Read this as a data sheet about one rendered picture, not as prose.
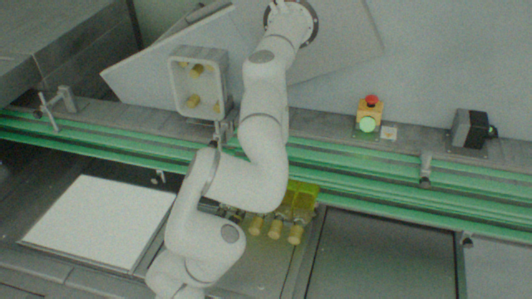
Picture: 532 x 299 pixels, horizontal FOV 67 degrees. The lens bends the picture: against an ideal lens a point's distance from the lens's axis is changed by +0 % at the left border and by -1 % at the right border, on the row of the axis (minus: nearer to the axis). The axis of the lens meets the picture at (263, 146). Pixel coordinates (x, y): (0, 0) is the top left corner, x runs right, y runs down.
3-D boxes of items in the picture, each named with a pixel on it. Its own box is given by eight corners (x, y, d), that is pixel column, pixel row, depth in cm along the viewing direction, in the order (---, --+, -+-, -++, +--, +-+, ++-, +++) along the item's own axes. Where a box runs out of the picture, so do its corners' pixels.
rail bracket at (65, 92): (81, 105, 160) (41, 139, 144) (66, 66, 149) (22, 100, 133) (91, 106, 159) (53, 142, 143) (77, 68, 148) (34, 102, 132)
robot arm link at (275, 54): (293, 31, 95) (276, 66, 84) (298, 78, 104) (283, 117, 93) (254, 30, 98) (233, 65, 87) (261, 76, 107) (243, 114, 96)
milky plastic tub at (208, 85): (188, 101, 146) (177, 115, 140) (177, 43, 132) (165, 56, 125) (233, 108, 142) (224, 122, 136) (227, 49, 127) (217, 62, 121)
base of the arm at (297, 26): (255, 1, 110) (237, 27, 99) (297, -17, 103) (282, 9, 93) (280, 49, 118) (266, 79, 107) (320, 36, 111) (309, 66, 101)
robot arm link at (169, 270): (233, 260, 83) (199, 295, 98) (185, 219, 84) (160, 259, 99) (209, 291, 77) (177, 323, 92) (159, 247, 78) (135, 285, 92)
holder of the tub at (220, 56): (191, 112, 150) (182, 124, 144) (179, 43, 132) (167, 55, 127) (234, 120, 146) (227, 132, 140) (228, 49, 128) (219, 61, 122)
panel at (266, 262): (82, 176, 157) (18, 247, 132) (80, 171, 155) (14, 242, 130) (312, 226, 134) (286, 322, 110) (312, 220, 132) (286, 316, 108)
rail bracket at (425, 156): (416, 154, 117) (416, 187, 107) (421, 134, 112) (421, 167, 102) (431, 157, 116) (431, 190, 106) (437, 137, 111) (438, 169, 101)
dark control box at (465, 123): (450, 128, 122) (450, 145, 116) (457, 106, 117) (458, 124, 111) (479, 132, 120) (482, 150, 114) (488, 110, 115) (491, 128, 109)
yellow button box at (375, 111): (357, 115, 129) (354, 129, 124) (360, 95, 124) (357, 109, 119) (380, 118, 127) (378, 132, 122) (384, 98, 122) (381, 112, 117)
